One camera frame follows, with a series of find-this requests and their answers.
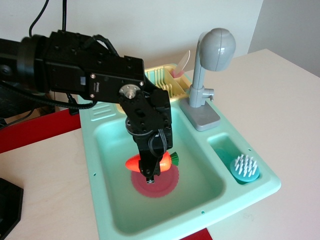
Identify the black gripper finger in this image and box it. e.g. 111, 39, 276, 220
146, 174, 155, 185

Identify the black base block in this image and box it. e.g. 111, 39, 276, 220
0, 178, 24, 240

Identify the teal scrub brush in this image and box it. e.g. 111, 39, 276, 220
229, 154, 260, 183

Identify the yellow dish rack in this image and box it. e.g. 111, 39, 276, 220
116, 63, 191, 115

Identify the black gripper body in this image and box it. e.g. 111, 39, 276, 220
125, 122, 173, 175

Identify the pink toy plate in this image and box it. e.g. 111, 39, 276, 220
131, 165, 180, 198

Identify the orange toy carrot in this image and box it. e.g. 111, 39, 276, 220
125, 151, 180, 172

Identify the grey toy faucet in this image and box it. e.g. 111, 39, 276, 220
179, 27, 237, 132

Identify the black gooseneck cable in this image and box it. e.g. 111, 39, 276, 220
61, 0, 69, 32

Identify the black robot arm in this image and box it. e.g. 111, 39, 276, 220
0, 30, 173, 184

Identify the mint green toy sink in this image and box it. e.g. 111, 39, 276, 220
76, 62, 282, 240

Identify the black power cable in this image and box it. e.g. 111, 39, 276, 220
28, 0, 51, 37

